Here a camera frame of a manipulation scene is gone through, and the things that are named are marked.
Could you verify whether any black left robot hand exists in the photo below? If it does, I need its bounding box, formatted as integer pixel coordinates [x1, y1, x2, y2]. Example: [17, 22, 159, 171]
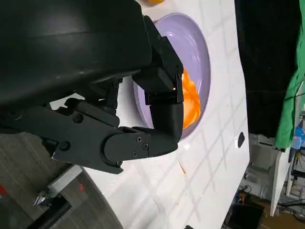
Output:
[0, 0, 185, 175]

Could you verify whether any lilac plate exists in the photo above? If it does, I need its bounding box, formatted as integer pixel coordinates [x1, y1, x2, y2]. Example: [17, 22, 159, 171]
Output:
[132, 12, 212, 142]

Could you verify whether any black table grommet hole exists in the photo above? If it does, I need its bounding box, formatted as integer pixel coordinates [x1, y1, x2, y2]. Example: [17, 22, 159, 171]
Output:
[237, 132, 246, 148]

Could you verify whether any black curtain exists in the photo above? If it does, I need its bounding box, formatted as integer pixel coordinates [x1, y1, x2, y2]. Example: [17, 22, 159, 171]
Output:
[234, 0, 301, 138]

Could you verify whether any green cloth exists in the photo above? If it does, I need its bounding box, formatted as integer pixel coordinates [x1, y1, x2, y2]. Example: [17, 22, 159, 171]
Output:
[273, 22, 305, 151]

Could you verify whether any black bin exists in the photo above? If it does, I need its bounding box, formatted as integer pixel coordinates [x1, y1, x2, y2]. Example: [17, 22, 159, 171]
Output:
[224, 204, 265, 229]

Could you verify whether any blue object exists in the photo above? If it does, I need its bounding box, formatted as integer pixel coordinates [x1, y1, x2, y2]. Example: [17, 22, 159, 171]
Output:
[293, 126, 305, 150]

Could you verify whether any white panel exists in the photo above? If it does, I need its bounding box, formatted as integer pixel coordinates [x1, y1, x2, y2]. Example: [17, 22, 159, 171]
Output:
[270, 150, 291, 217]

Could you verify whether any aluminium table frame bracket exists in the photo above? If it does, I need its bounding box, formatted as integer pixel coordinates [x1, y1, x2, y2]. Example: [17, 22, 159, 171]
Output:
[33, 164, 84, 208]

